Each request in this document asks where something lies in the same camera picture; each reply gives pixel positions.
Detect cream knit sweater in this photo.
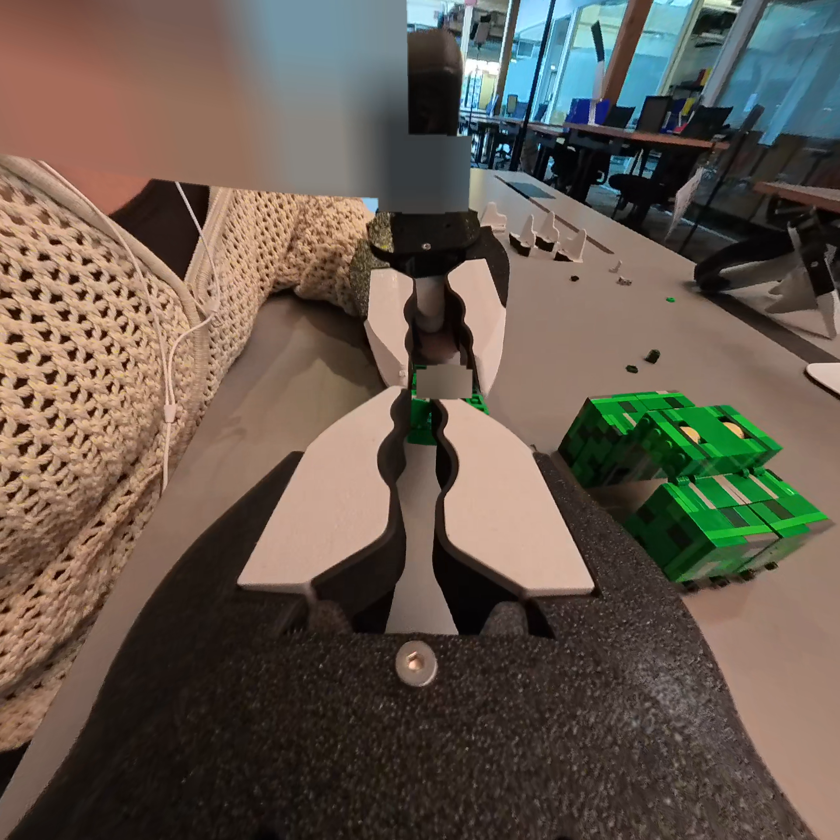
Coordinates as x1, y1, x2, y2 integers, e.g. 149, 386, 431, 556
0, 154, 378, 752

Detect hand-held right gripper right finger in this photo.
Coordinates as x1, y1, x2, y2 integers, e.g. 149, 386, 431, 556
433, 395, 596, 599

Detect green lego plate assembly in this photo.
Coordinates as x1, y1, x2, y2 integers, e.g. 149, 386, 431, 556
407, 387, 490, 448

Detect green blocky lego model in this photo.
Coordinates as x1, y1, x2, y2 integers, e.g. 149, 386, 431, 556
558, 390, 829, 586

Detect black and white device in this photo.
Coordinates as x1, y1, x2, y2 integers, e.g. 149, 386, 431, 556
694, 209, 840, 341

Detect black office chair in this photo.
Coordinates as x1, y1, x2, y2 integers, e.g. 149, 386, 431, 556
609, 172, 693, 227

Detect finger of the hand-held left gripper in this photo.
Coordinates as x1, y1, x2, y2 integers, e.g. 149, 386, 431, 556
451, 261, 509, 396
363, 270, 417, 386

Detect black undershirt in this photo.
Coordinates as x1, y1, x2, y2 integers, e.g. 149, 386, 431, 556
108, 180, 212, 277

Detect wooden background desk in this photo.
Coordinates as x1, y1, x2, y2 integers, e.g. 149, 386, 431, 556
563, 121, 731, 157

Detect white earphone cable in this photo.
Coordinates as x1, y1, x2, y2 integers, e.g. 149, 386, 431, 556
39, 157, 222, 494

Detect white paper sheet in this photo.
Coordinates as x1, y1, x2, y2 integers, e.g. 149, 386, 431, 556
672, 167, 707, 244

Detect wooden pillar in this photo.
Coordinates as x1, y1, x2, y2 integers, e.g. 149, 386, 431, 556
600, 0, 655, 107

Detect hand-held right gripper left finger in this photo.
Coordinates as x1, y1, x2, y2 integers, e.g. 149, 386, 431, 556
238, 386, 408, 599

